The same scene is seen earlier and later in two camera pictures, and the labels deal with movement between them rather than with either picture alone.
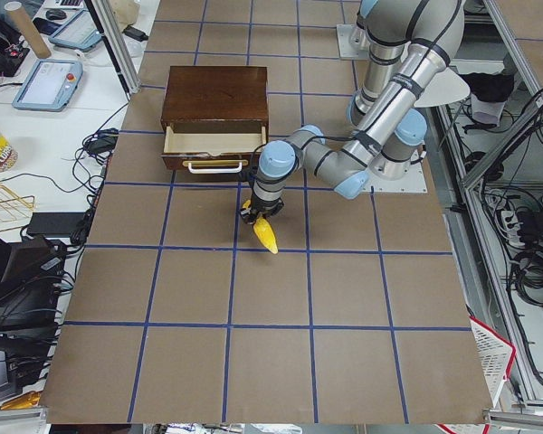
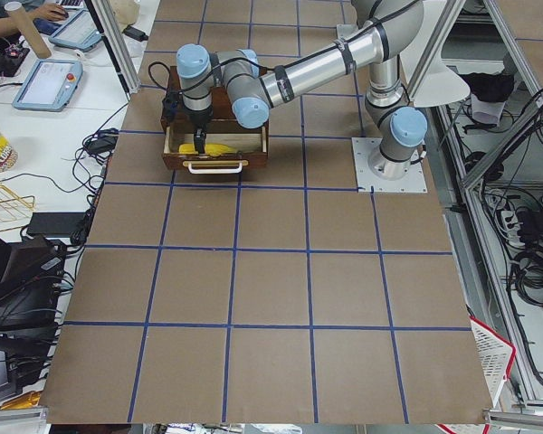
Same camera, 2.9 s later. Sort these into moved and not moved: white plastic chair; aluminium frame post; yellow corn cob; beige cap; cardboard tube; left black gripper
Moved: yellow corn cob; left black gripper
Not moved: aluminium frame post; white plastic chair; cardboard tube; beige cap
